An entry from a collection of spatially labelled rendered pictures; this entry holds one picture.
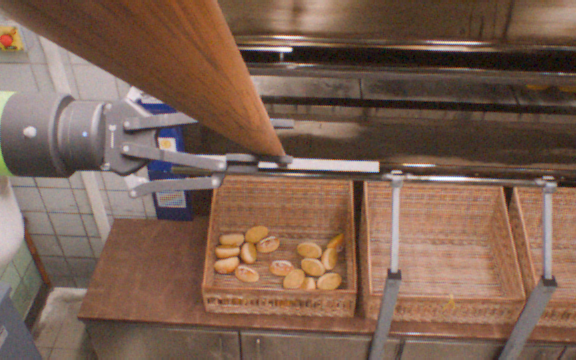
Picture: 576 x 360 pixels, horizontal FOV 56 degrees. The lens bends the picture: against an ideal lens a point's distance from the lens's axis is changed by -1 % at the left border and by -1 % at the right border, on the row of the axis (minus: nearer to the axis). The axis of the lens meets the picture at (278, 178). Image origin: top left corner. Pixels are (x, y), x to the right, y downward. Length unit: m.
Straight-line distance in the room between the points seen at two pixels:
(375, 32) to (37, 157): 1.43
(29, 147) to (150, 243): 1.81
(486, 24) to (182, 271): 1.43
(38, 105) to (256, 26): 1.33
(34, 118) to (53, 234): 2.21
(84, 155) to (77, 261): 2.32
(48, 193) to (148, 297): 0.71
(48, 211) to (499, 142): 1.94
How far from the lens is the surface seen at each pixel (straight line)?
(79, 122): 0.59
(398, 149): 2.17
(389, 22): 1.88
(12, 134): 0.61
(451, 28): 1.92
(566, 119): 2.25
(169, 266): 2.29
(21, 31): 2.06
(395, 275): 1.78
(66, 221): 2.70
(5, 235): 0.71
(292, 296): 2.01
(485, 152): 2.25
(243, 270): 2.15
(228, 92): 0.17
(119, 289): 2.26
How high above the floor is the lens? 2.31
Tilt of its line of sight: 41 degrees down
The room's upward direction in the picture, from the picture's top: straight up
